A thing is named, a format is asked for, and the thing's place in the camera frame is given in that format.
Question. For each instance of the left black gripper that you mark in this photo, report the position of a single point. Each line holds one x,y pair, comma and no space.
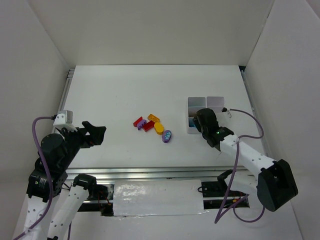
83,136

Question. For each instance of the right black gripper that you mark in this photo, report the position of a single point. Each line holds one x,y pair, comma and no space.
200,124

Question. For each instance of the teal rounded lego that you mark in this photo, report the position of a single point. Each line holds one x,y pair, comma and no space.
191,123

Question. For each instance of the white divided container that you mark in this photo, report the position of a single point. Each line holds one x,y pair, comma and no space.
194,104

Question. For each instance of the red curved lego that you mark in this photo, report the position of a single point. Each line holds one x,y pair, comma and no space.
137,121

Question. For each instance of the purple oval flower lego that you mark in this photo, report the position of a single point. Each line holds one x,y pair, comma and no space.
166,136

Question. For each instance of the purple curved lego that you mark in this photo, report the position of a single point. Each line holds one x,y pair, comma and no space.
140,124

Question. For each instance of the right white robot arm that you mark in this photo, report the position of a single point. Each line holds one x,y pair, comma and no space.
271,180

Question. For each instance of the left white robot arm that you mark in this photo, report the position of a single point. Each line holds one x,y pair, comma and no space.
56,152

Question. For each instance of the yellow oval lego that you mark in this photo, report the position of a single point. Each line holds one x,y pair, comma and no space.
159,128

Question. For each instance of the red rectangular lego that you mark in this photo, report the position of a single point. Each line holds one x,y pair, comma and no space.
148,126

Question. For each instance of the orange flat lego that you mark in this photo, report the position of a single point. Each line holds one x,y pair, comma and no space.
153,118

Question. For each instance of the white foil sheet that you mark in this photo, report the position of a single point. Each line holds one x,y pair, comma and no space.
157,198

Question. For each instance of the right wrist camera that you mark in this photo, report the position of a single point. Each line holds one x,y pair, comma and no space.
223,116

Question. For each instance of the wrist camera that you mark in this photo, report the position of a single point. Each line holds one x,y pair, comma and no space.
223,116
64,119

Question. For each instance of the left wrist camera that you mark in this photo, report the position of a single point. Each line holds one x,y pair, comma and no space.
64,119

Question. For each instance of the aluminium front rail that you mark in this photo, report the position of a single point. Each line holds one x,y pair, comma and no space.
152,173

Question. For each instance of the aluminium rail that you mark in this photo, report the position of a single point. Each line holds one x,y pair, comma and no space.
152,173
67,85
252,105

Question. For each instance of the right aluminium rail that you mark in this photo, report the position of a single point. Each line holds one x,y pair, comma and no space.
252,105

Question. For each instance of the left aluminium rail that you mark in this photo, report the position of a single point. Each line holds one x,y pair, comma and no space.
67,85

